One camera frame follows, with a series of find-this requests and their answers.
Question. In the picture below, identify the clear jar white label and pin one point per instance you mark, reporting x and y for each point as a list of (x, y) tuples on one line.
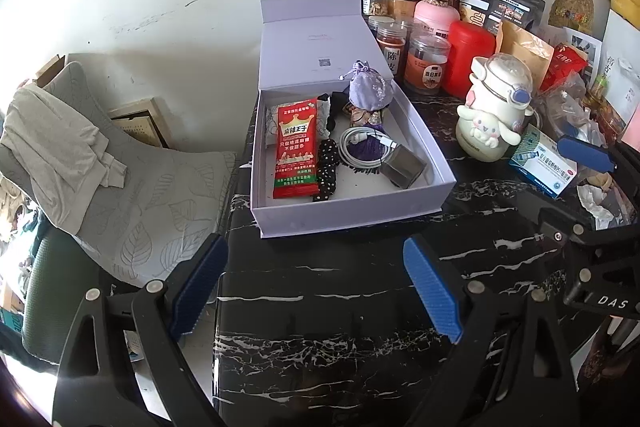
[(391, 52)]

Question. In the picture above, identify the clear plastic bag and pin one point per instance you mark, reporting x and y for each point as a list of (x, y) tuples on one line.
[(570, 112)]

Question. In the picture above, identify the clear jar orange label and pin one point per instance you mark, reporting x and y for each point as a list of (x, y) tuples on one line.
[(426, 67)]

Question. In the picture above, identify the purple embroidered tassel sachet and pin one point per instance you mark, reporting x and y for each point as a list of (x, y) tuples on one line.
[(367, 89)]

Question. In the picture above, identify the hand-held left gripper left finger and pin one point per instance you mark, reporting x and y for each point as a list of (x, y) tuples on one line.
[(200, 287)]

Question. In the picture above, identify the grey garment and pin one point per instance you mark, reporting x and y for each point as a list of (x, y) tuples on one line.
[(55, 157)]

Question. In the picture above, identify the red package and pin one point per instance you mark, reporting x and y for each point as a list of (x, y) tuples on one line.
[(565, 67)]

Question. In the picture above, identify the beige soft thing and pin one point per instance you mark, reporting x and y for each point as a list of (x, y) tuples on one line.
[(602, 179)]

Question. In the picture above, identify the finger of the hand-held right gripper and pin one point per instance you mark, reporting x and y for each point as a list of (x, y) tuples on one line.
[(585, 153), (575, 229)]

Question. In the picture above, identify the green office chair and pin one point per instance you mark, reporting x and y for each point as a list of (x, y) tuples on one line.
[(55, 297)]

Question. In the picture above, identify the lavender cardboard gift box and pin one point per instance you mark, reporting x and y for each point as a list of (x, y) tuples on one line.
[(350, 212)]

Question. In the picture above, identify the white leaf-print cloth pouch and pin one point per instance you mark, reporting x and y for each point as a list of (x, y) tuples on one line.
[(272, 122)]

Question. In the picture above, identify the red snack packet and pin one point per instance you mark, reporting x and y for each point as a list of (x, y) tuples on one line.
[(296, 147)]

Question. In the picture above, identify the white cartoon dog bottle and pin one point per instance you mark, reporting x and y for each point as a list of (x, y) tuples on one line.
[(492, 117)]

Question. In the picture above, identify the kraft paper bag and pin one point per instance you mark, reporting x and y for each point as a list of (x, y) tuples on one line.
[(525, 57)]

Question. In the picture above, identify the printed paper sheets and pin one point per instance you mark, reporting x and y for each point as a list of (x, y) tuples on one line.
[(582, 47)]

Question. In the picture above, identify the crumpled white tissue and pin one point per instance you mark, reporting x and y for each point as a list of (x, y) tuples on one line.
[(600, 207)]

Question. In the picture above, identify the brown gold snack packet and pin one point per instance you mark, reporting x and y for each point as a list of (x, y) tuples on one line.
[(364, 117)]

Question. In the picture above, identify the wooden framed board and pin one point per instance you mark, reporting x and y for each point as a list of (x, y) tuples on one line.
[(142, 122)]

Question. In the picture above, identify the pink bottle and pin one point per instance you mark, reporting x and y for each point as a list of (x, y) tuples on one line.
[(436, 19)]

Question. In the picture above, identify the blue white medicine box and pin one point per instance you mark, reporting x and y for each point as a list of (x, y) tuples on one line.
[(542, 164)]

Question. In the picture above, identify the woven round mat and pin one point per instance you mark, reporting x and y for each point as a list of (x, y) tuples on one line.
[(572, 7)]

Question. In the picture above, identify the red canister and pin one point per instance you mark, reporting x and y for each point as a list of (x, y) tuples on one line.
[(467, 57)]

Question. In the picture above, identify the grey chair with white cloth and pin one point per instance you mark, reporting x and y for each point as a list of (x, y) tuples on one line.
[(150, 207)]

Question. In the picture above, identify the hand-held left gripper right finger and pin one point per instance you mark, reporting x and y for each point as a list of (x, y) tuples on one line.
[(435, 292)]

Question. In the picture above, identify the black stand-up pouch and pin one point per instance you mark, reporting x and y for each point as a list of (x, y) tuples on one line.
[(505, 2)]

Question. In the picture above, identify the black polka-dot scrunchie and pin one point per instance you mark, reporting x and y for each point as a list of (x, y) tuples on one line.
[(326, 172)]

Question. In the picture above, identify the small grey case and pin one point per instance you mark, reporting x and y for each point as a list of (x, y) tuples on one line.
[(404, 167)]

